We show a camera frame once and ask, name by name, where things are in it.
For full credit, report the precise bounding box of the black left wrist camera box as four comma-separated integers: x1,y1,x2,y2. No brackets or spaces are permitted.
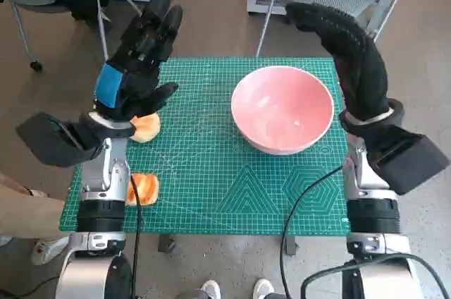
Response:
16,111,103,168

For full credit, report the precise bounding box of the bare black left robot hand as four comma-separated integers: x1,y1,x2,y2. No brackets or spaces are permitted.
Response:
92,0,184,123

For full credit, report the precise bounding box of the round bread bun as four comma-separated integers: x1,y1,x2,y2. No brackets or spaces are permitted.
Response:
128,112,162,144

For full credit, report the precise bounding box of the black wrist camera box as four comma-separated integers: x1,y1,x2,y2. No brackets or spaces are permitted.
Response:
16,111,103,168
366,126,451,196

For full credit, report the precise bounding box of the grey table leg bracket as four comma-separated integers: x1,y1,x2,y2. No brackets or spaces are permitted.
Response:
157,235,178,253
281,235,300,256

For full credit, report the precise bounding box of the black looping right arm cable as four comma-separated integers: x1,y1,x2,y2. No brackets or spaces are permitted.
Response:
301,252,450,299

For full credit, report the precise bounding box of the pink bowl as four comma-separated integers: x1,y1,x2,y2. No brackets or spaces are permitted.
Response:
230,66,335,157

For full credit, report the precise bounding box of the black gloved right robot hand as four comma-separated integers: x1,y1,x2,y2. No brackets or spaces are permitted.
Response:
284,1,391,122

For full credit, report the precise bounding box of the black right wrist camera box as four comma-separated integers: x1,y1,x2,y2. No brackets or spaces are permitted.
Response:
366,126,451,196

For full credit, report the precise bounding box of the person in beige trousers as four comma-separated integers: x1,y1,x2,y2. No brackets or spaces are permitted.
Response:
0,171,71,267

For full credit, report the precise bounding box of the green cutting mat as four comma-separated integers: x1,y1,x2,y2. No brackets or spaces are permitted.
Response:
61,57,350,236

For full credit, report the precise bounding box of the long striped bread loaf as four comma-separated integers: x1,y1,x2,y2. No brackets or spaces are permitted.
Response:
125,172,160,207

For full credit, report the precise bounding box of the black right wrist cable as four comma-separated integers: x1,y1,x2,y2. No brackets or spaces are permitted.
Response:
280,166,348,299

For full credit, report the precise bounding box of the person with white shoes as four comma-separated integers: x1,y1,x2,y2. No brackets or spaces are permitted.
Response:
174,279,283,299

